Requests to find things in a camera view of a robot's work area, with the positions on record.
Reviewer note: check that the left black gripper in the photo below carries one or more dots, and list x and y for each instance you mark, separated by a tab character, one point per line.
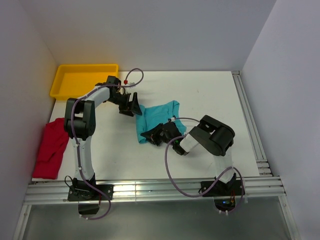
131	106

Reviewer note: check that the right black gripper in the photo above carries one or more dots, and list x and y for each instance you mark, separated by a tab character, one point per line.
152	135

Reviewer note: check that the teal t shirt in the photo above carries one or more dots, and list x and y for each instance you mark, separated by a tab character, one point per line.
153	116

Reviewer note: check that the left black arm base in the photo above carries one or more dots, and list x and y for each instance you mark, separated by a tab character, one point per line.
89	199

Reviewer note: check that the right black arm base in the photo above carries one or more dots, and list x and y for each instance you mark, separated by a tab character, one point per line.
226	194

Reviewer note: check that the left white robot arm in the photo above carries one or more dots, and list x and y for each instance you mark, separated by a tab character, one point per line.
80	125

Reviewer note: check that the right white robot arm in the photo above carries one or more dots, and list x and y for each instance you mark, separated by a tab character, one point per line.
213	135

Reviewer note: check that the yellow plastic tray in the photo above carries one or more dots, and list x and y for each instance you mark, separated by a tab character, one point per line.
75	80

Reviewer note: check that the red t shirt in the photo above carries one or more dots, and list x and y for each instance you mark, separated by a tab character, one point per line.
51	150

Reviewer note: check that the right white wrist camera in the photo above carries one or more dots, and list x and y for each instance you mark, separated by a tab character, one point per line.
172	119

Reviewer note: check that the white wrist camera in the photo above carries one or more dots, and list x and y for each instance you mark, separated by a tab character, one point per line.
129	85
172	119

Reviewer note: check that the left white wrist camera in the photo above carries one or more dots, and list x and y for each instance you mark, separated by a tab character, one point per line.
129	85

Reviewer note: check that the front aluminium rail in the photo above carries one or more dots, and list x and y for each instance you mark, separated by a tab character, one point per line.
56	192

